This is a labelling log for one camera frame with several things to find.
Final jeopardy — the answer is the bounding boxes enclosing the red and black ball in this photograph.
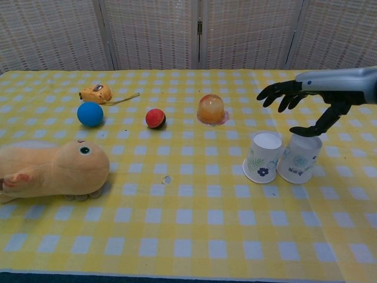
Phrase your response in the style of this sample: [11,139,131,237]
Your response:
[145,108,167,130]

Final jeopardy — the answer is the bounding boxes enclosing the white floral paper cup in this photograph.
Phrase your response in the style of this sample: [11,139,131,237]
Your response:
[276,133,323,185]
[242,131,284,185]

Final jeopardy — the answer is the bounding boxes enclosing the yellow checkered tablecloth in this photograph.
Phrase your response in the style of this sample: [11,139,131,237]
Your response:
[249,67,377,283]
[0,69,349,280]

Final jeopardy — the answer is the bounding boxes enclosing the orange translucent dome toy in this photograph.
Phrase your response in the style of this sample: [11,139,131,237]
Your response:
[196,93,230,126]

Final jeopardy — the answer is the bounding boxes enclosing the yellow tape measure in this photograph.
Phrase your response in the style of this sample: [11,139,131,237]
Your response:
[78,84,141,106]

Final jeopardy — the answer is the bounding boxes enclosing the orange plush animal toy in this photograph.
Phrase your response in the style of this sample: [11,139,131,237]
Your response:
[0,140,110,205]

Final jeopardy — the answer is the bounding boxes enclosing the blue ball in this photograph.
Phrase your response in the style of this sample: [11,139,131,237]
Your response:
[77,101,104,128]

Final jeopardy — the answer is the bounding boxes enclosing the woven folding screen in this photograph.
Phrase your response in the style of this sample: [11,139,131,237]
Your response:
[0,0,377,74]

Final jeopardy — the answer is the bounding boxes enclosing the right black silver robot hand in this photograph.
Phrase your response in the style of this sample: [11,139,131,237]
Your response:
[256,66,377,138]

